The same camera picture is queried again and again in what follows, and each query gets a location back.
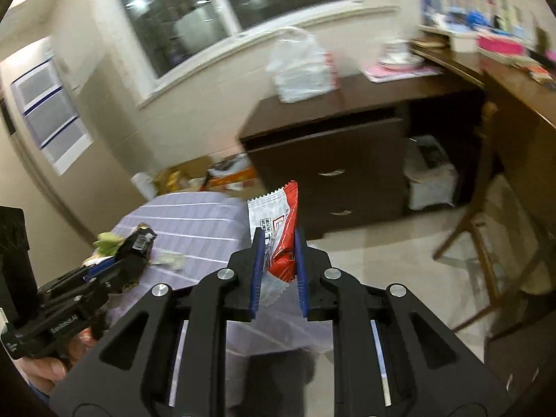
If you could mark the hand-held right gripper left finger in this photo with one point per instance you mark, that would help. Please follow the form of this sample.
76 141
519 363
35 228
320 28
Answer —
257 269

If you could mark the window with white frame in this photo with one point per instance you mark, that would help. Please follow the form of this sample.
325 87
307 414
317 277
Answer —
208 8

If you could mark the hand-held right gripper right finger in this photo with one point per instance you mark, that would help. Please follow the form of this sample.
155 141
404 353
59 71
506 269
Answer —
300 273

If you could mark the red and white snack wrapper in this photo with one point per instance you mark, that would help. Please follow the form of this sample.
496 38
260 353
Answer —
282 217

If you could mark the dark wooden side cabinet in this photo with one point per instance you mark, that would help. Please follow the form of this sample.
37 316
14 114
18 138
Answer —
525 356

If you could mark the pile of desk clutter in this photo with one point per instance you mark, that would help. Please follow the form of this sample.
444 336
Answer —
460 8

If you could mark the small pale wrapper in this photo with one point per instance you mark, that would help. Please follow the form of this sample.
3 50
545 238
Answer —
169 260

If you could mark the small white box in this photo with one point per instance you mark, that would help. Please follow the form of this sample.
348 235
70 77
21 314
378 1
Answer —
462 42

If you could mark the brown cardboard box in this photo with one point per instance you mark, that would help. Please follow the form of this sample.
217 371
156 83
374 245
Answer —
186 171

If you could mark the dark snack wrapper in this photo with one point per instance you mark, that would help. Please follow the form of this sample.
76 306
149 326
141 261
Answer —
140 239

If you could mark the purple striped tablecloth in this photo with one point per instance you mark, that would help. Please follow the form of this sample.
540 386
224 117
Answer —
195 226

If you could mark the white bin under desk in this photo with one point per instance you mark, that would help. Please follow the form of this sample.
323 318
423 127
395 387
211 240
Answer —
428 173

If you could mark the clear plastic bag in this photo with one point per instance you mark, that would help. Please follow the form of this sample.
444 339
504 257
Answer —
299 69

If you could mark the white paper roll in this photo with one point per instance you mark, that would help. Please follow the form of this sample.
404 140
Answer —
143 184

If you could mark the dark brown drawer cabinet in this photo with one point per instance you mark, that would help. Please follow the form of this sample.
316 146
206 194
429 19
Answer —
339 152

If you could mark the wall papers with blue stripes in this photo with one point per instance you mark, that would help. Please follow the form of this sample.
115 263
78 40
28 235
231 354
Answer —
47 113

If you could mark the brown wooden desk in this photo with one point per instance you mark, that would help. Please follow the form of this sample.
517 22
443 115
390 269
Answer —
521 95

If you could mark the wooden chair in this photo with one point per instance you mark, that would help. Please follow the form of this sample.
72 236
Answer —
491 234

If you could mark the person's left hand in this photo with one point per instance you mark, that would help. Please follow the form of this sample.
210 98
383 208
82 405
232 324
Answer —
45 371

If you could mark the stack of white bowls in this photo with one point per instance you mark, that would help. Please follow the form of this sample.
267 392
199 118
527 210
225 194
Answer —
397 54

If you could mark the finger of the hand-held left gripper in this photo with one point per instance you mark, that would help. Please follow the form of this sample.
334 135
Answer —
100 268
126 271

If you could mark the person's leg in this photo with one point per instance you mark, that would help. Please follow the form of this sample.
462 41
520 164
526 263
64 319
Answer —
280 378

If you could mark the pink box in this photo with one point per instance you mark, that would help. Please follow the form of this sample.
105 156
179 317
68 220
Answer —
501 45

